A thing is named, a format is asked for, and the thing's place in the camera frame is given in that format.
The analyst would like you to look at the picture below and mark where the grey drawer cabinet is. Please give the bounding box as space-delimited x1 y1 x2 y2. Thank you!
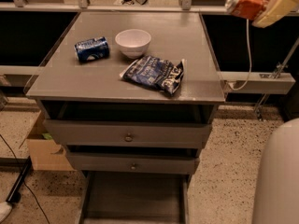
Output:
25 11 226 224

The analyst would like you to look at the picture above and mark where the cardboard box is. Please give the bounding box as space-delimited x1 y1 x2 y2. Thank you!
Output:
26 114 74 171

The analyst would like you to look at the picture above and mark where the open grey bottom drawer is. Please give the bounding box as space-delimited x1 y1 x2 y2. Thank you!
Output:
76 172 190 224

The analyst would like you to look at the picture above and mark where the black floor bar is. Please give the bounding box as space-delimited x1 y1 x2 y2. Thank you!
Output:
6 158 32 204

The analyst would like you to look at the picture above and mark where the white cable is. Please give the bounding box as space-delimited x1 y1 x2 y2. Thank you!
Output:
228 18 253 92

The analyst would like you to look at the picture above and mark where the grey middle drawer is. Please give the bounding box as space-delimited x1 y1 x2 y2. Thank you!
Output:
66 150 199 175

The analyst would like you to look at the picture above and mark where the black floor cable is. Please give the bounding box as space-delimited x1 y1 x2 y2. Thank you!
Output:
0 133 50 224

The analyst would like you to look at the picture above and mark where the orange coke can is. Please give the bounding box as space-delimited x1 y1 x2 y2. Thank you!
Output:
225 0 270 21

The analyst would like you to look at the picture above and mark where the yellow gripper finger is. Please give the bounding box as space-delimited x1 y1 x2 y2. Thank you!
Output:
252 0 299 28

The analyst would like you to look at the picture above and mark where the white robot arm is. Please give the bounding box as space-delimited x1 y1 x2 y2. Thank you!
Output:
251 0 299 224

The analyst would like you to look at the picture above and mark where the blue pepsi can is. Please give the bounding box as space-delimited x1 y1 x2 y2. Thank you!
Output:
74 37 110 63

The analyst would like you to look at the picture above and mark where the blue chip bag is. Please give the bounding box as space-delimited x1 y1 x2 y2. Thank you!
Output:
120 55 185 96

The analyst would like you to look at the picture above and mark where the white bowl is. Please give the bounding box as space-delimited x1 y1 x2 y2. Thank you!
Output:
115 29 151 59

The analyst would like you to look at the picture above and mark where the metal rail frame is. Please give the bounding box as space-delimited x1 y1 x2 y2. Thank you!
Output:
0 0 298 94

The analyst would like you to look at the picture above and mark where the grey top drawer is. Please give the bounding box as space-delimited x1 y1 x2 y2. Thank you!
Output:
44 119 211 148

